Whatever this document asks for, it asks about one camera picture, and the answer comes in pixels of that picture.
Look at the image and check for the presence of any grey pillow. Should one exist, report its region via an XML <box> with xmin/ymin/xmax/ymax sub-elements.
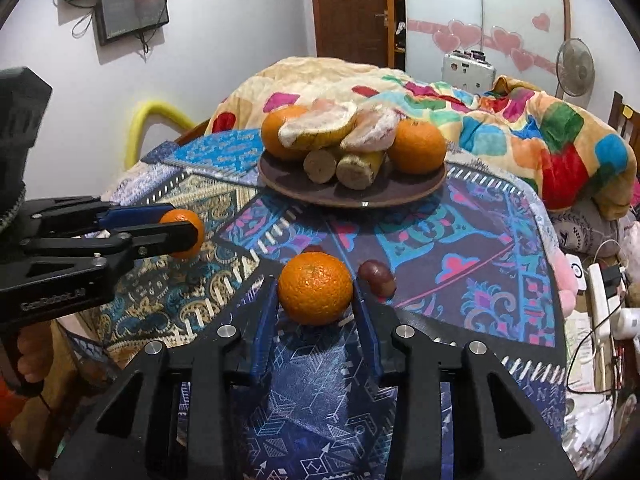
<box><xmin>547</xmin><ymin>200</ymin><xmax>626</xmax><ymax>261</ymax></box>

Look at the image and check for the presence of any brown chestnut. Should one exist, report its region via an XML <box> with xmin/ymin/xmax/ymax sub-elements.
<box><xmin>357</xmin><ymin>259</ymin><xmax>397</xmax><ymax>298</ymax></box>

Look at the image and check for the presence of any black television cable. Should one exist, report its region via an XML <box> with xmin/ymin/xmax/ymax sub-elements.
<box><xmin>72</xmin><ymin>10</ymin><xmax>96</xmax><ymax>39</ymax></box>

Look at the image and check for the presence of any person's left hand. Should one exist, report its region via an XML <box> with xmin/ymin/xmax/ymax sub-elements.
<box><xmin>15</xmin><ymin>324</ymin><xmax>55</xmax><ymax>386</ymax></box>

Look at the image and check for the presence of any yellow foam tube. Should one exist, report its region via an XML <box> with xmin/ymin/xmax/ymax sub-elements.
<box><xmin>124</xmin><ymin>100</ymin><xmax>196</xmax><ymax>171</ymax></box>

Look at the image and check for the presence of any wooden headboard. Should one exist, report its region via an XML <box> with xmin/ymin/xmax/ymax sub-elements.
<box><xmin>610</xmin><ymin>91</ymin><xmax>640</xmax><ymax>146</ymax></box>

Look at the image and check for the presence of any short banana piece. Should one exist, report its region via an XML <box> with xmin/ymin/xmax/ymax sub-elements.
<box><xmin>303</xmin><ymin>147</ymin><xmax>346</xmax><ymax>184</ymax></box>

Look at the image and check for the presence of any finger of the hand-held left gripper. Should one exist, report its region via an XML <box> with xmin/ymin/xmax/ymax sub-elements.
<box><xmin>20</xmin><ymin>220</ymin><xmax>200</xmax><ymax>273</ymax></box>
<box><xmin>20</xmin><ymin>195</ymin><xmax>176</xmax><ymax>237</ymax></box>

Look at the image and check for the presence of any brown wooden door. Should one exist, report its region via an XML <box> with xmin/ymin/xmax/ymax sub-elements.
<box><xmin>309</xmin><ymin>0</ymin><xmax>390</xmax><ymax>68</ymax></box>

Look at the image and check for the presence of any small white appliance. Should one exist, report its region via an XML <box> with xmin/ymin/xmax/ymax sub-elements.
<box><xmin>441</xmin><ymin>49</ymin><xmax>497</xmax><ymax>95</ymax></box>

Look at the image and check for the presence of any standing fan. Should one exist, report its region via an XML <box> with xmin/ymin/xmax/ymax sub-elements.
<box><xmin>555</xmin><ymin>37</ymin><xmax>596</xmax><ymax>101</ymax></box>

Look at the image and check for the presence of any white power strip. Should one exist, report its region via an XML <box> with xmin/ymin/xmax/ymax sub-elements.
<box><xmin>587</xmin><ymin>262</ymin><xmax>618</xmax><ymax>341</ymax></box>

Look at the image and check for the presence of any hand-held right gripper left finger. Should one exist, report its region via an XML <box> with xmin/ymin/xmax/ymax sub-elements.
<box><xmin>47</xmin><ymin>275</ymin><xmax>280</xmax><ymax>480</ymax></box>

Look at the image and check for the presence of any long banana piece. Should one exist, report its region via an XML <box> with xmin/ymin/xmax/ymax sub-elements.
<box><xmin>336</xmin><ymin>150</ymin><xmax>388</xmax><ymax>191</ymax></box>

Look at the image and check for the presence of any wooden wardrobe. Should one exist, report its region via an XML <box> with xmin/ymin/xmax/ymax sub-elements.
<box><xmin>309</xmin><ymin>0</ymin><xmax>573</xmax><ymax>96</ymax></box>

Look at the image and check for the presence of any peeled pomelo segment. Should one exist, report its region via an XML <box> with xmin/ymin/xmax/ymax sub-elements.
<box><xmin>340</xmin><ymin>105</ymin><xmax>400</xmax><ymax>153</ymax></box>
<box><xmin>278</xmin><ymin>100</ymin><xmax>358</xmax><ymax>151</ymax></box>

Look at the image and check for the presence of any blue patterned cloth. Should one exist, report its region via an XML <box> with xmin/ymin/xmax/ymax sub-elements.
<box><xmin>82</xmin><ymin>130</ymin><xmax>568</xmax><ymax>480</ymax></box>

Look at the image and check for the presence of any purple plate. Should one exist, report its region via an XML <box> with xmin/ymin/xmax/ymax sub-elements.
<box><xmin>257</xmin><ymin>150</ymin><xmax>448</xmax><ymax>209</ymax></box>

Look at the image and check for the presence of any small black wall monitor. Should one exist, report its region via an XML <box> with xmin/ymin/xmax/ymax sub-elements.
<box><xmin>95</xmin><ymin>0</ymin><xmax>170</xmax><ymax>47</ymax></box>

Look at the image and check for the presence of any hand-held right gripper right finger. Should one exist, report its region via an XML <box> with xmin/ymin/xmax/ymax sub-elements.
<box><xmin>351</xmin><ymin>292</ymin><xmax>581</xmax><ymax>480</ymax></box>

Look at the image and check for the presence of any colourful patchwork blanket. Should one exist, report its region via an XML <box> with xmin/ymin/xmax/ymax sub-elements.
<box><xmin>205</xmin><ymin>56</ymin><xmax>637</xmax><ymax>221</ymax></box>

